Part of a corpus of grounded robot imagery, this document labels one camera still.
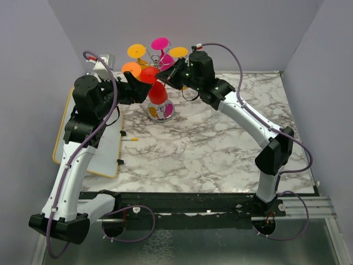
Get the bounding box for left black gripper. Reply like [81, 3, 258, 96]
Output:
[95, 70, 152, 118]

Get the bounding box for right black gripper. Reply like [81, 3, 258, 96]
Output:
[155, 57, 201, 92]

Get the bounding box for red wine glass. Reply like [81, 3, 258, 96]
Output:
[140, 66, 168, 105]

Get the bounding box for orange wine glass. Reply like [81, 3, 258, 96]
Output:
[121, 62, 142, 81]

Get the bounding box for chrome wine glass rack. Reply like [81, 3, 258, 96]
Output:
[137, 37, 188, 122]

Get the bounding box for clear wine glass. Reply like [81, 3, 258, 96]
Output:
[211, 108, 222, 123]

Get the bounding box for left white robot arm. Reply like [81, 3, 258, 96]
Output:
[29, 72, 152, 245]

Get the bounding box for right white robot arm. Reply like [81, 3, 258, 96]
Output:
[156, 51, 294, 216]

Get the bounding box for yellow wine glass right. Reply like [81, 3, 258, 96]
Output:
[168, 46, 189, 91]

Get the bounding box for yellow wine glass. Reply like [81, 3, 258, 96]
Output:
[168, 46, 189, 91]
[127, 44, 149, 70]

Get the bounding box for pink wine glass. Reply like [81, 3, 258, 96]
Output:
[151, 37, 174, 71]

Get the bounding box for yellow wine glass left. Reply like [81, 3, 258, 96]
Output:
[127, 44, 149, 70]

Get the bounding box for yellow framed whiteboard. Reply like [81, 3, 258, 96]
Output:
[52, 92, 124, 178]

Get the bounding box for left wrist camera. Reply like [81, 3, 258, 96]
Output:
[93, 54, 115, 81]

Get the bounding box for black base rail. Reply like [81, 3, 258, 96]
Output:
[79, 190, 287, 231]

